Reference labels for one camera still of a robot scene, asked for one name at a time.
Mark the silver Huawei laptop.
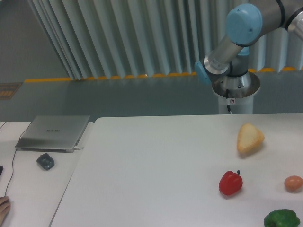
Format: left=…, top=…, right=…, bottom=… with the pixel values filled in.
left=15, top=115, right=89, bottom=153

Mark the red bell pepper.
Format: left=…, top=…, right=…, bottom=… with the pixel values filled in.
left=219, top=170, right=243, bottom=196

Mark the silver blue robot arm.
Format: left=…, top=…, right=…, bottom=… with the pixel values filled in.
left=195, top=0, right=303, bottom=84

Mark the person's hand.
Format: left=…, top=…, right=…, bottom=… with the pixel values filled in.
left=0, top=196, right=11, bottom=224

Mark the small dark grey tray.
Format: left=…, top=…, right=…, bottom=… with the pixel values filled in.
left=36, top=153, right=55, bottom=171

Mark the green bell pepper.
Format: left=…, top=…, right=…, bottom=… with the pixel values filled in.
left=264, top=209, right=301, bottom=227

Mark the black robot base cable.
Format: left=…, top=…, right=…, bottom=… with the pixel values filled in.
left=225, top=88, right=233, bottom=115

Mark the white laptop plug cable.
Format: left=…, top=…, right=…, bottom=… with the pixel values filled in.
left=73, top=122, right=95, bottom=151

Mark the brown egg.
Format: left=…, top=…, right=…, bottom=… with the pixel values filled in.
left=284, top=175, right=303, bottom=192

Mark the black mouse cable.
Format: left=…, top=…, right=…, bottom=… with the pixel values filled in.
left=0, top=122, right=31, bottom=197

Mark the white folded partition screen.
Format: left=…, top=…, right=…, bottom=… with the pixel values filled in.
left=26, top=0, right=303, bottom=82

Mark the yellow bread wedge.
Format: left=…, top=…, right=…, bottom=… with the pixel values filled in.
left=237, top=123, right=265, bottom=153

